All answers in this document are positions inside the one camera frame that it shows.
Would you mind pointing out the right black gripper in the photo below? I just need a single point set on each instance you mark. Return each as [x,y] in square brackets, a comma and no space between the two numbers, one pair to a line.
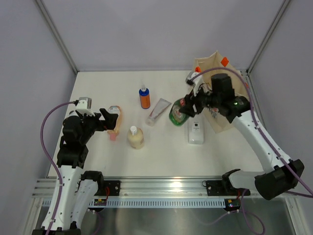
[190,100]

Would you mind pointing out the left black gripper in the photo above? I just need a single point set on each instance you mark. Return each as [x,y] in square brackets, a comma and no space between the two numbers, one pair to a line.
[109,123]

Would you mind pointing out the green bottle red cap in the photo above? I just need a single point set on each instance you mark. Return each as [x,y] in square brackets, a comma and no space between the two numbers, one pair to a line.
[175,116]

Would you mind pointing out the cream pump bottle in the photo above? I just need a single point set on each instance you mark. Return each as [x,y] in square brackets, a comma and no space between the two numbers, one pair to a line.
[135,137]

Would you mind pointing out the orange blue spray bottle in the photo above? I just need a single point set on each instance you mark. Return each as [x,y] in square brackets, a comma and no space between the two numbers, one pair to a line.
[144,95]

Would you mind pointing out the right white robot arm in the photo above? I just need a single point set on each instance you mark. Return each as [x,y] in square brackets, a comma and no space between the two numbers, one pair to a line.
[280,173]

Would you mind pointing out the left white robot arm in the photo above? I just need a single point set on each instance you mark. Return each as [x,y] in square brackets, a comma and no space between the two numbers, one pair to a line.
[67,208]

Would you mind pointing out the peach bottle pink cap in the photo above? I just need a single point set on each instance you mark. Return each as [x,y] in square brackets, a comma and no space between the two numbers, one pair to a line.
[117,113]

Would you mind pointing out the white rectangular bottle black cap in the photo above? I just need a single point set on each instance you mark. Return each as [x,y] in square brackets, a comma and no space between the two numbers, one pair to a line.
[195,130]

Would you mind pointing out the clear squeeze tube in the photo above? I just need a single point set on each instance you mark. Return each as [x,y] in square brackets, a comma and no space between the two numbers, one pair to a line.
[157,111]

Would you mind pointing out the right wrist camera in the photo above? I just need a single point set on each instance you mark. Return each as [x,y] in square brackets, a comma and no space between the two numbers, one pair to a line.
[193,78]

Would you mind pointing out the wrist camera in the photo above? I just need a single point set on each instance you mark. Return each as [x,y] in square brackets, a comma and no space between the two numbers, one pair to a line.
[83,106]
[193,78]

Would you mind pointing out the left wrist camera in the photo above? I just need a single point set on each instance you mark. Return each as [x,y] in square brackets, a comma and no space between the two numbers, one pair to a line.
[83,106]

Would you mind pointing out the canvas tote bag orange handles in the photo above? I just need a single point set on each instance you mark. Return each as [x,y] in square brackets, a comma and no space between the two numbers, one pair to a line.
[224,91]

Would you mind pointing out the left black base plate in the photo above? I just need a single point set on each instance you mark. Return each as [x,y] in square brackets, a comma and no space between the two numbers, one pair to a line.
[110,186]

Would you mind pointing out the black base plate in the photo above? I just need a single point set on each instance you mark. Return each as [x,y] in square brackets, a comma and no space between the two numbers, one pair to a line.
[221,188]
[110,186]

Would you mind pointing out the aluminium mounting rail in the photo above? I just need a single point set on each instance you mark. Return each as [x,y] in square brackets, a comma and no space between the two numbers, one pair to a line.
[135,186]

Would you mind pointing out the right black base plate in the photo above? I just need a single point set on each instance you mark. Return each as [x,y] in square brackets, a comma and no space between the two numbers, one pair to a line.
[221,188]

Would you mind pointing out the white slotted cable duct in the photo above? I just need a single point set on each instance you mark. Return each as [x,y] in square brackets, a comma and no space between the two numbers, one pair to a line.
[158,203]

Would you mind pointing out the left aluminium frame post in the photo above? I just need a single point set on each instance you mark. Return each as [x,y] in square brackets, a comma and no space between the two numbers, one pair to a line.
[55,33]

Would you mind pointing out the aluminium frame post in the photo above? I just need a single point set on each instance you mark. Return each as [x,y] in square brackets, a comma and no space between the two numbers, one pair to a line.
[55,33]
[270,31]

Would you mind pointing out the right aluminium frame post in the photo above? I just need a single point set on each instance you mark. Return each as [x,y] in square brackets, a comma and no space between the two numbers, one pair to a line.
[270,31]

